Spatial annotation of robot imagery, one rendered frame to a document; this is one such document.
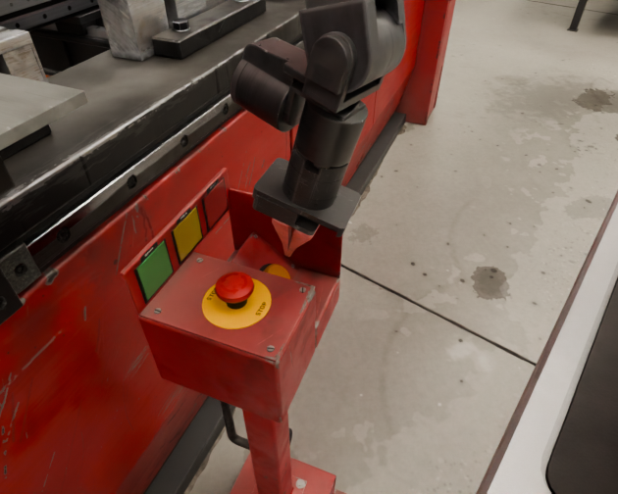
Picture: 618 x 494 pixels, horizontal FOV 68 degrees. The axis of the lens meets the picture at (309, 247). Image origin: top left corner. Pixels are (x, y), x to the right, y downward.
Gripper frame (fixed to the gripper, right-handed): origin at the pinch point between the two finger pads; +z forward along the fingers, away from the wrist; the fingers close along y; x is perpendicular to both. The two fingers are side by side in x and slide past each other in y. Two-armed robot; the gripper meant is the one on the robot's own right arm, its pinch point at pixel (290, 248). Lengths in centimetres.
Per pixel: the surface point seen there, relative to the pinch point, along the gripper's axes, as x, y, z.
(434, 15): -195, 4, 27
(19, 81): 11.9, 22.8, -16.8
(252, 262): 0.0, 4.1, 5.4
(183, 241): 6.2, 10.6, -0.2
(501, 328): -68, -60, 65
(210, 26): -35.2, 31.3, -4.0
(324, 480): -1, -22, 62
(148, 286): 12.9, 10.5, 0.4
